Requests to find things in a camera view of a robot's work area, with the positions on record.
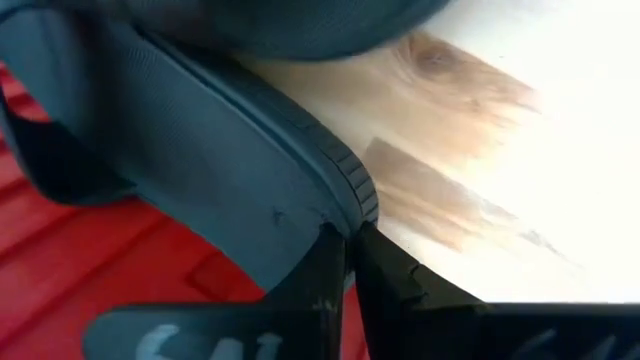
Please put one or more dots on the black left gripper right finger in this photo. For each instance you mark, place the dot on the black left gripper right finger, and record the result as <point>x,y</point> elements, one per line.
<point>450,325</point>

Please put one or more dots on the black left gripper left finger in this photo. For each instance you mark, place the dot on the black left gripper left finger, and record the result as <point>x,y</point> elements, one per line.
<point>225,330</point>

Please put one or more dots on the black slide sandal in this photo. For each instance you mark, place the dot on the black slide sandal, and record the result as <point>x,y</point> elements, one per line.
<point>200,150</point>

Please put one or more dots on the red plastic bin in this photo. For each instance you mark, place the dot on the red plastic bin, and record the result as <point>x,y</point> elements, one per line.
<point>75,250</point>

